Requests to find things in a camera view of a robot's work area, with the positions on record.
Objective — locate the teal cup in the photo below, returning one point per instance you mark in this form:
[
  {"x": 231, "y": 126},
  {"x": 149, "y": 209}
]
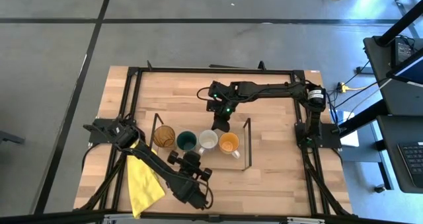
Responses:
[{"x": 186, "y": 141}]

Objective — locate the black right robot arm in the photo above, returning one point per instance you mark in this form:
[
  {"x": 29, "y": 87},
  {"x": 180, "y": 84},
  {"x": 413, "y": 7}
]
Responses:
[{"x": 271, "y": 90}]

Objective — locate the black diagonal beam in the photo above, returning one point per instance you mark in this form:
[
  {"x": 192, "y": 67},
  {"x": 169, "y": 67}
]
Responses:
[
  {"x": 400, "y": 24},
  {"x": 363, "y": 118}
]

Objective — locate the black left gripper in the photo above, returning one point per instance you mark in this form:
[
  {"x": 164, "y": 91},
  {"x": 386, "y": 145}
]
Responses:
[{"x": 191, "y": 166}]

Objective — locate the black keyboard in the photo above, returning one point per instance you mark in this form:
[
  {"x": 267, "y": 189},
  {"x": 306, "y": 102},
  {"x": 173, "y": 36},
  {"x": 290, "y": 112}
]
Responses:
[{"x": 413, "y": 164}]

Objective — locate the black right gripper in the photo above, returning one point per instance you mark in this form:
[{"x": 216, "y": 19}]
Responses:
[{"x": 221, "y": 109}]

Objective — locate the black desk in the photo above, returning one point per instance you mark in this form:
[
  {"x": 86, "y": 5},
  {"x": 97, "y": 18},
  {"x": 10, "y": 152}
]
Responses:
[
  {"x": 380, "y": 95},
  {"x": 393, "y": 164}
]

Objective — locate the yellow and white ceramic mug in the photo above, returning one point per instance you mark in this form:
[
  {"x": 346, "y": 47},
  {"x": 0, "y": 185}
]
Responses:
[{"x": 229, "y": 143}]

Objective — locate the laptop computer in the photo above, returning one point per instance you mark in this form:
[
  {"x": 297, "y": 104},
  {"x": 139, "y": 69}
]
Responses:
[{"x": 409, "y": 73}]

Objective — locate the yellow power plug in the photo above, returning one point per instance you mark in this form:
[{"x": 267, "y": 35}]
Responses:
[{"x": 345, "y": 87}]

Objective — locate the amber ribbed glass cup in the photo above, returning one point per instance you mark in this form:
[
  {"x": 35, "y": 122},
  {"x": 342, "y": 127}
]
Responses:
[{"x": 164, "y": 136}]

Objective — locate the black aluminium table frame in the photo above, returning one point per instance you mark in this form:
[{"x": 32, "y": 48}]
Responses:
[{"x": 215, "y": 70}]

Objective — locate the grey metal stand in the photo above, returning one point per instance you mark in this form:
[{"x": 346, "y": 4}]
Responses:
[{"x": 401, "y": 6}]

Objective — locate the black power adapter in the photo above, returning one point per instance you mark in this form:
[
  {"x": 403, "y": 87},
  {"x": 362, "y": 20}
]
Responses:
[{"x": 403, "y": 50}]

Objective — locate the yellow cloth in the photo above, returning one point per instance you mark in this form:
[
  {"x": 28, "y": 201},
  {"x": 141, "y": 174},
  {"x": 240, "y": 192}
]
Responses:
[{"x": 142, "y": 184}]

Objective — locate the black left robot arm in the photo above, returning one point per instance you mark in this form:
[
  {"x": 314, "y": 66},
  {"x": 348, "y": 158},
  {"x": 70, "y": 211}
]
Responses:
[{"x": 158, "y": 169}]

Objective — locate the red white patterned mug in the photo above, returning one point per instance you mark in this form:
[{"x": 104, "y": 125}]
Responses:
[{"x": 208, "y": 139}]

